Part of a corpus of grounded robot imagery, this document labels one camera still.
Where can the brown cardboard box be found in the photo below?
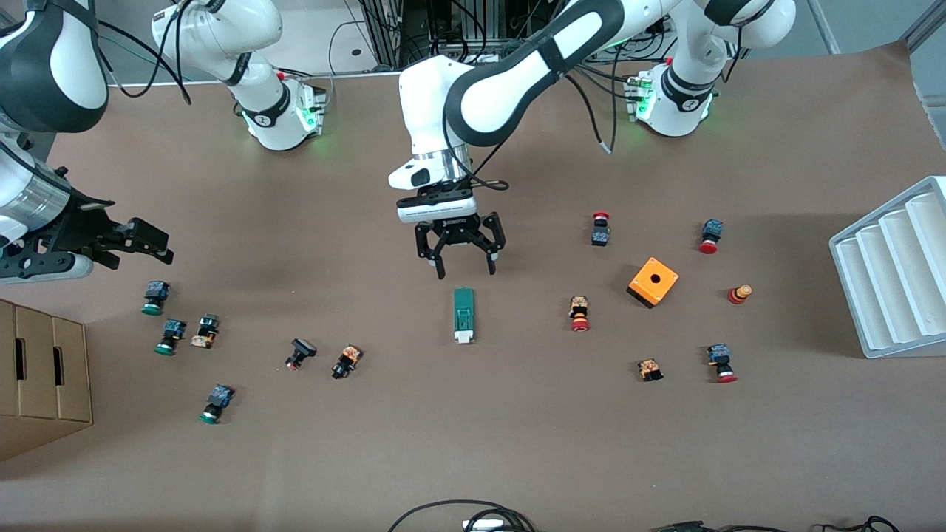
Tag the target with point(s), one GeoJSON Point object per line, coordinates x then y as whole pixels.
{"type": "Point", "coordinates": [44, 399]}

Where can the white plug connector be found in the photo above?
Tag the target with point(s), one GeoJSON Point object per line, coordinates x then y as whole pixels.
{"type": "Point", "coordinates": [484, 525]}

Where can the black holder orange contact block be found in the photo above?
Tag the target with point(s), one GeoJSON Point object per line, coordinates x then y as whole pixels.
{"type": "Point", "coordinates": [205, 336]}

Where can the red yellow emergency stop button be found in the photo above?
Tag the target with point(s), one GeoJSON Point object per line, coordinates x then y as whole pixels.
{"type": "Point", "coordinates": [579, 307]}

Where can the green push button blue block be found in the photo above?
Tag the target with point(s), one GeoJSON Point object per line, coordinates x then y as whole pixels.
{"type": "Point", "coordinates": [219, 397]}
{"type": "Point", "coordinates": [173, 329]}
{"type": "Point", "coordinates": [156, 292]}

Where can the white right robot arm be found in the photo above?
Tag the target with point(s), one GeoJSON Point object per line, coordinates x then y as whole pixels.
{"type": "Point", "coordinates": [222, 29]}

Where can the orange button enclosure box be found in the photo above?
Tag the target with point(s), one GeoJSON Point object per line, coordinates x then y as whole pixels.
{"type": "Point", "coordinates": [643, 287]}

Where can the red orange button cap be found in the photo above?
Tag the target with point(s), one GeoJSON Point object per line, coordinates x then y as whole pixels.
{"type": "Point", "coordinates": [737, 295]}

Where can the white grey compartment tray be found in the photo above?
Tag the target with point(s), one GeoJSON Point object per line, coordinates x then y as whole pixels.
{"type": "Point", "coordinates": [887, 295]}

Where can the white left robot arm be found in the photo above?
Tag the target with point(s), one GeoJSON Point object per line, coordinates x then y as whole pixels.
{"type": "Point", "coordinates": [429, 96]}

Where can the aluminium equipment rack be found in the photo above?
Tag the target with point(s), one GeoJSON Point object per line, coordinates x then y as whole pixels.
{"type": "Point", "coordinates": [392, 37]}

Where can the black push button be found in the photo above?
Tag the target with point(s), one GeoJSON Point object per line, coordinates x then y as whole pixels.
{"type": "Point", "coordinates": [302, 348]}

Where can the red button black base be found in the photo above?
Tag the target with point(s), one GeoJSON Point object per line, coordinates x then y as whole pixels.
{"type": "Point", "coordinates": [600, 236]}

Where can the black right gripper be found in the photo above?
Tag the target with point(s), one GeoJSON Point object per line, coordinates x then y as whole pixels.
{"type": "Point", "coordinates": [72, 228]}

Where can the black button orange contact block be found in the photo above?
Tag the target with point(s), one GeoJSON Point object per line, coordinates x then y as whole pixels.
{"type": "Point", "coordinates": [349, 358]}

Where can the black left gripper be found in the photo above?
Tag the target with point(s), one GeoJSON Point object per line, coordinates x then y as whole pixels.
{"type": "Point", "coordinates": [459, 233]}

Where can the red mushroom button blue block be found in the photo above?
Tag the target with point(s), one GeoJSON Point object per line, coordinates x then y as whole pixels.
{"type": "Point", "coordinates": [718, 355]}
{"type": "Point", "coordinates": [712, 229]}

